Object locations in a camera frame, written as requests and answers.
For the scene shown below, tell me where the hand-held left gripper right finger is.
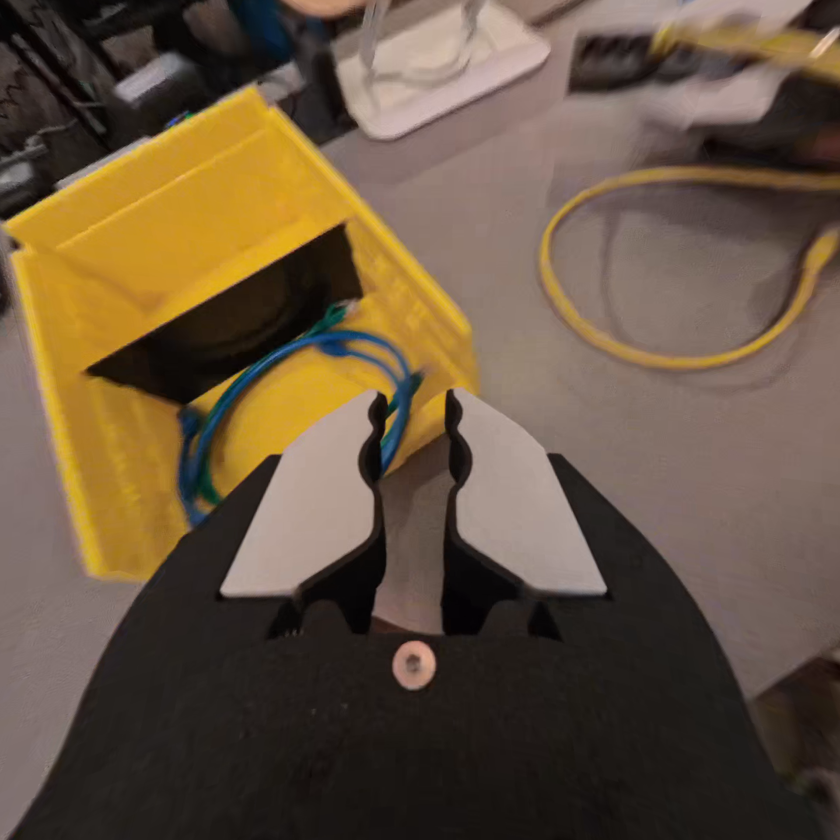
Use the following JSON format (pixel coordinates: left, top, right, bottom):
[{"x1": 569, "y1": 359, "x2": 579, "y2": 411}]
[{"x1": 441, "y1": 388, "x2": 609, "y2": 636}]

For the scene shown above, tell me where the black network switch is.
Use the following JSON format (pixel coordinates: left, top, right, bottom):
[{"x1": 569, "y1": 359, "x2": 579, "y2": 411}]
[{"x1": 566, "y1": 31, "x2": 746, "y2": 94}]

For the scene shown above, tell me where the yellow plastic bin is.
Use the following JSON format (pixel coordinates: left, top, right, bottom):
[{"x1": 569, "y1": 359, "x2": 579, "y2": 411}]
[{"x1": 3, "y1": 85, "x2": 481, "y2": 583}]

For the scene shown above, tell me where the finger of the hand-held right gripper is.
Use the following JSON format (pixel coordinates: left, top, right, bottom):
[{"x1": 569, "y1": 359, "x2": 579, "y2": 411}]
[
  {"x1": 638, "y1": 66, "x2": 794, "y2": 131},
  {"x1": 681, "y1": 0, "x2": 816, "y2": 32}
]

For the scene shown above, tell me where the yellow ethernet cable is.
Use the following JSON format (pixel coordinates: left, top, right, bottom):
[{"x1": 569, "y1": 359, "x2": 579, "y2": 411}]
[{"x1": 538, "y1": 13, "x2": 840, "y2": 373}]

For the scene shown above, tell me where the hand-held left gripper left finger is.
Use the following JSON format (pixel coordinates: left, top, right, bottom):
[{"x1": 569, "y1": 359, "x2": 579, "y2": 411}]
[{"x1": 218, "y1": 390, "x2": 389, "y2": 636}]

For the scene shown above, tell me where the green ethernet cable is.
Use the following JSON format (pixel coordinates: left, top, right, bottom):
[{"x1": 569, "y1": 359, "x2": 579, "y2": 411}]
[{"x1": 196, "y1": 301, "x2": 424, "y2": 508}]

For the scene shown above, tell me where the black bin divider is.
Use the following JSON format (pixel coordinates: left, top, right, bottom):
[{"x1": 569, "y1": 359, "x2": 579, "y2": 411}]
[{"x1": 85, "y1": 223, "x2": 366, "y2": 406}]

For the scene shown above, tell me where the wooden stand with white base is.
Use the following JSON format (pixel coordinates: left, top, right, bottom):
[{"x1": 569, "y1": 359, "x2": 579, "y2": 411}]
[{"x1": 282, "y1": 0, "x2": 552, "y2": 143}]

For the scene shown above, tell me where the blue ethernet cable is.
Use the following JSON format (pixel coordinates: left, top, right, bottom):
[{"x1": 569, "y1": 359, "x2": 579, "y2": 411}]
[{"x1": 176, "y1": 330, "x2": 422, "y2": 527}]

